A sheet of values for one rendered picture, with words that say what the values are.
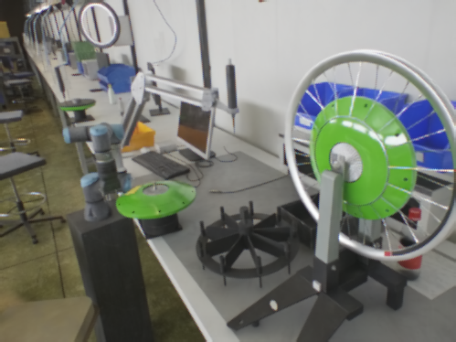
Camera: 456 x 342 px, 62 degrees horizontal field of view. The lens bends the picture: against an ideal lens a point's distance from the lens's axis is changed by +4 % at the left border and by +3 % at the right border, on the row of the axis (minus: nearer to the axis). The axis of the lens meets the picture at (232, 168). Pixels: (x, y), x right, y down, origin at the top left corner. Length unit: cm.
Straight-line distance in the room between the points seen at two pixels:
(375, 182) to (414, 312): 44
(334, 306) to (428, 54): 92
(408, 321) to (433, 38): 90
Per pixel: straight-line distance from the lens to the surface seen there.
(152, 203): 142
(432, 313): 124
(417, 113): 145
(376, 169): 91
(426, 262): 142
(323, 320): 104
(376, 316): 118
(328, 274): 105
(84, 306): 178
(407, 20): 157
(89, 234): 184
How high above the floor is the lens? 171
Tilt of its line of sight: 22 degrees down
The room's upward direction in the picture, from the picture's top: 4 degrees counter-clockwise
